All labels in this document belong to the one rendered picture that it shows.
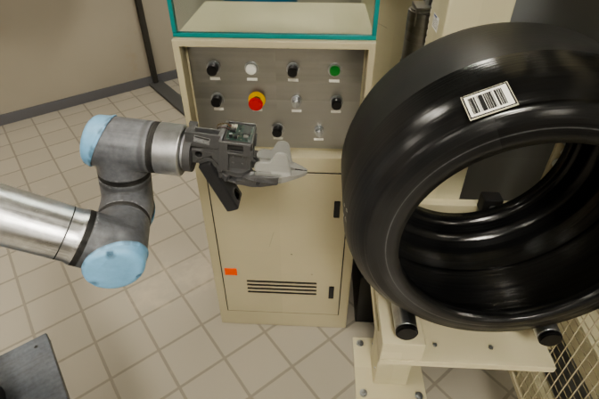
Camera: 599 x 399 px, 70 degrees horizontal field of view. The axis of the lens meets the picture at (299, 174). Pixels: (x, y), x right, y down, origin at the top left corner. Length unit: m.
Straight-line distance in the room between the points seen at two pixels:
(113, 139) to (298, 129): 0.72
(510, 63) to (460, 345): 0.64
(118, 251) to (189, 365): 1.30
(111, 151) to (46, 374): 0.76
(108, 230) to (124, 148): 0.13
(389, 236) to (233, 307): 1.31
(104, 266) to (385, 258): 0.44
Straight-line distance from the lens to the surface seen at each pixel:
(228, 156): 0.72
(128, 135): 0.75
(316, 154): 1.37
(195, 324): 2.06
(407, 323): 0.92
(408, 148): 0.63
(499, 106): 0.61
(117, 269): 0.73
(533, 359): 1.11
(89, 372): 2.07
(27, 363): 1.41
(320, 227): 1.54
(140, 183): 0.81
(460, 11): 0.95
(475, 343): 1.08
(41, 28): 3.88
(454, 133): 0.61
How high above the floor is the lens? 1.66
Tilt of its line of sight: 36 degrees down
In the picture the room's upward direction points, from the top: straight up
